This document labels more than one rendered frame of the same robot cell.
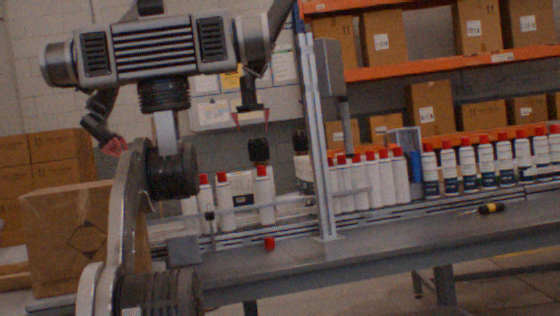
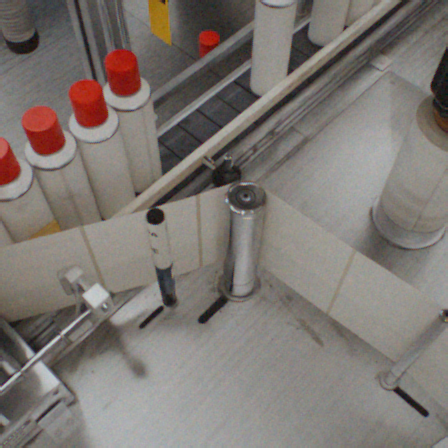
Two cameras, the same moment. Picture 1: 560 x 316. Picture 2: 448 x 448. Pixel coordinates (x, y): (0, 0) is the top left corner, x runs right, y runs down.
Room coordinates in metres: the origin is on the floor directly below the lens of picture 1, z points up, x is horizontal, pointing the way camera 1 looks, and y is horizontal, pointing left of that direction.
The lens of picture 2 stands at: (2.66, -0.33, 1.50)
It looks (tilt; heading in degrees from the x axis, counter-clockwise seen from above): 59 degrees down; 145
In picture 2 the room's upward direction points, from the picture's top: 1 degrees clockwise
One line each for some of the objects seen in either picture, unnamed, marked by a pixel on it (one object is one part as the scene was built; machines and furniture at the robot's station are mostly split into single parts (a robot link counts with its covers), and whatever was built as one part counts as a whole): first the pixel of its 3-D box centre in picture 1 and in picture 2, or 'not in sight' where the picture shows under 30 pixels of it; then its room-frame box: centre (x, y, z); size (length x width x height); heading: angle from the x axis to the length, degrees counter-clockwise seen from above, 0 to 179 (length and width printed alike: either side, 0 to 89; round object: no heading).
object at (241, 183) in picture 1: (240, 190); not in sight; (2.80, 0.19, 0.95); 0.20 x 0.20 x 0.14
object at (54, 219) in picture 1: (90, 232); not in sight; (1.80, 0.56, 0.99); 0.30 x 0.24 x 0.27; 100
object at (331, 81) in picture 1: (321, 69); not in sight; (2.16, -0.17, 1.38); 0.17 x 0.10 x 0.19; 157
